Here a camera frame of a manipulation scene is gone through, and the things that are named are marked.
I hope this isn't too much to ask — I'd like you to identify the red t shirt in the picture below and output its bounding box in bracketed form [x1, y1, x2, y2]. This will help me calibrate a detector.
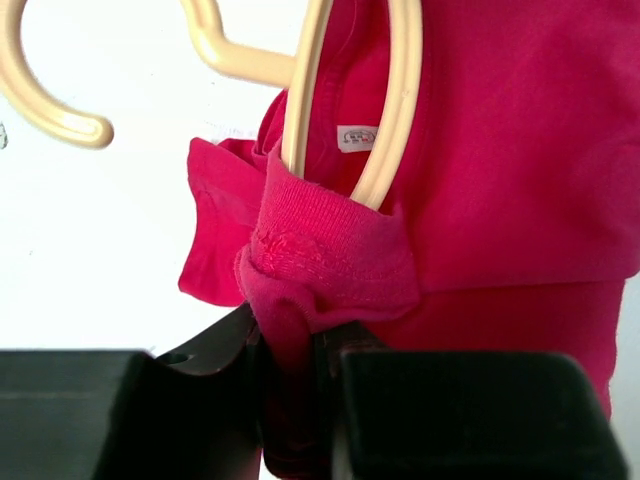
[179, 1, 639, 479]

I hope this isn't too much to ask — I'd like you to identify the beige hanger front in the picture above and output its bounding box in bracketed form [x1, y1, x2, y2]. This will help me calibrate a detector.
[1, 1, 423, 210]

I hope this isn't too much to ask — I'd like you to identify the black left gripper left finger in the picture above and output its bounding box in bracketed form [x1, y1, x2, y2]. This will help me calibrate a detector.
[156, 303, 261, 479]

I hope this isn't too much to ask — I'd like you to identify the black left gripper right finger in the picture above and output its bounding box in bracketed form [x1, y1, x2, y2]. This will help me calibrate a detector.
[313, 322, 385, 480]

